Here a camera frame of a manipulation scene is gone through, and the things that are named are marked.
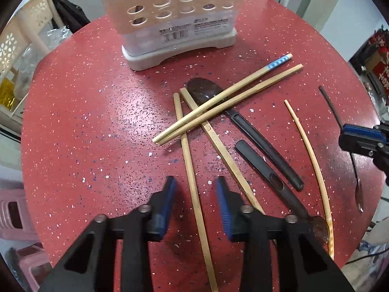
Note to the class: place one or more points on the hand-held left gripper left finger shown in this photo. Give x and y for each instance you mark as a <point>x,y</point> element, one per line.
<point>169,197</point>

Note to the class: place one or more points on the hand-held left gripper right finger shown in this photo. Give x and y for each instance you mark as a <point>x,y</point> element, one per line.
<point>223,200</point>

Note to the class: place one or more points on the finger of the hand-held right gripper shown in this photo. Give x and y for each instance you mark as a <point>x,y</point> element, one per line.
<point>360,146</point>
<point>361,131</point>

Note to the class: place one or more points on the plain bamboo chopstick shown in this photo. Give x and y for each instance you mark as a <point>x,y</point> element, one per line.
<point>225,155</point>
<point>261,86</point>
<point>191,173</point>

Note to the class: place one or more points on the metal spoon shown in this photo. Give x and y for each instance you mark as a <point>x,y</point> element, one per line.
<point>359,194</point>

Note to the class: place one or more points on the thin curved bamboo chopstick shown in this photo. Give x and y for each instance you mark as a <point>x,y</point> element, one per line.
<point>316,164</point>

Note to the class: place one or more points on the black plastic spoon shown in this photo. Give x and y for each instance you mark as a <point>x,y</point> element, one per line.
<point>267,152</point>

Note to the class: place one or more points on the blue patterned bamboo chopstick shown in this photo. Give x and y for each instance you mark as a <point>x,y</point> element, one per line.
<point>243,82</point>

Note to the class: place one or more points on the red decorated packet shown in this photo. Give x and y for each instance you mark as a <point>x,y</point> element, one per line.
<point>380,64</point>

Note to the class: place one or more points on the pink plastic stool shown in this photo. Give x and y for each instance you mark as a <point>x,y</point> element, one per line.
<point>12,206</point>
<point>33,267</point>

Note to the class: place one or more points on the yellow oil bottle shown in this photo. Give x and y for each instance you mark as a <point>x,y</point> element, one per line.
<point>6,92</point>

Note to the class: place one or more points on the clear plastic bags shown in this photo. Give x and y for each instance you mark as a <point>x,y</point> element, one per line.
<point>54,38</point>

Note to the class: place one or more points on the black hanging bag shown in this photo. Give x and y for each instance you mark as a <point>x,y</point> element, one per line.
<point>68,12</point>

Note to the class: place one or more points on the beige plastic basket rack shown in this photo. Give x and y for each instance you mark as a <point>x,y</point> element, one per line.
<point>27,21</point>

